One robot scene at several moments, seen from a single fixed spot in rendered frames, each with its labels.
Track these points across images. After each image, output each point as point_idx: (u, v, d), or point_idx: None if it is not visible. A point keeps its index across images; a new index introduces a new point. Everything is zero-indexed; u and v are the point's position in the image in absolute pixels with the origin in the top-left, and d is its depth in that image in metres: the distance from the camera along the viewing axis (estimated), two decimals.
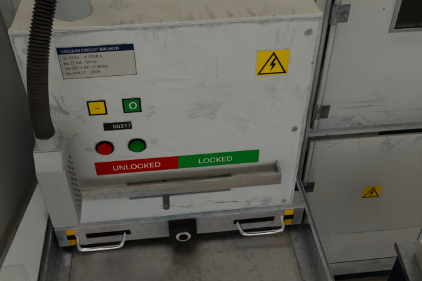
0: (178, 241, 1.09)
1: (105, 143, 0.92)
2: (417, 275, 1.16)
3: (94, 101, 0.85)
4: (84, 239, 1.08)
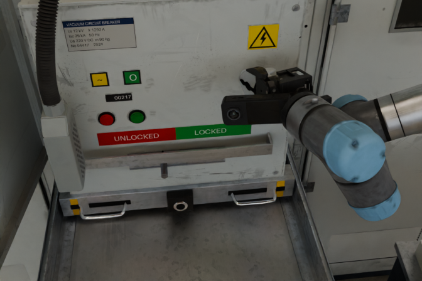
0: (175, 211, 1.15)
1: (107, 114, 0.98)
2: (417, 275, 1.16)
3: (97, 73, 0.92)
4: (87, 209, 1.14)
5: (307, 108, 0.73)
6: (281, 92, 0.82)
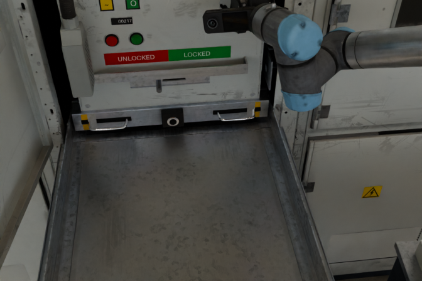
0: (168, 127, 1.37)
1: (112, 36, 1.20)
2: (417, 275, 1.16)
3: None
4: (95, 124, 1.36)
5: (267, 10, 0.96)
6: (250, 7, 1.05)
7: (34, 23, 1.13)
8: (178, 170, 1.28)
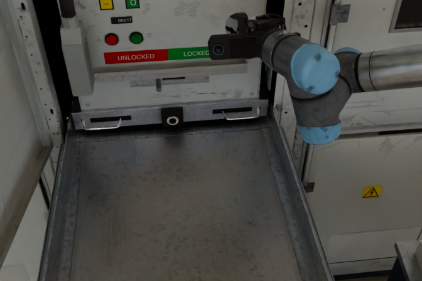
0: (168, 125, 1.38)
1: (112, 34, 1.21)
2: (417, 275, 1.16)
3: None
4: (88, 123, 1.37)
5: (278, 38, 0.88)
6: (259, 31, 0.97)
7: (34, 23, 1.13)
8: (178, 170, 1.28)
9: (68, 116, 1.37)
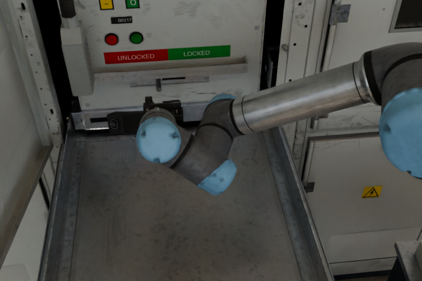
0: None
1: (112, 34, 1.21)
2: (417, 275, 1.16)
3: None
4: (88, 123, 1.37)
5: (147, 113, 0.96)
6: None
7: (34, 23, 1.13)
8: None
9: (68, 116, 1.37)
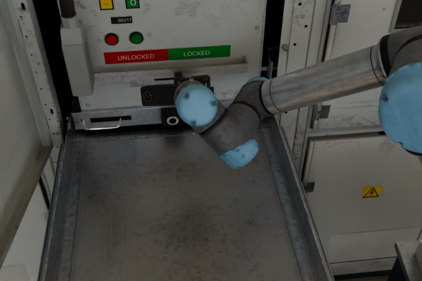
0: (168, 125, 1.38)
1: (112, 34, 1.21)
2: (417, 275, 1.16)
3: None
4: (88, 123, 1.37)
5: (183, 84, 1.03)
6: None
7: (34, 23, 1.13)
8: (178, 170, 1.28)
9: (68, 116, 1.37)
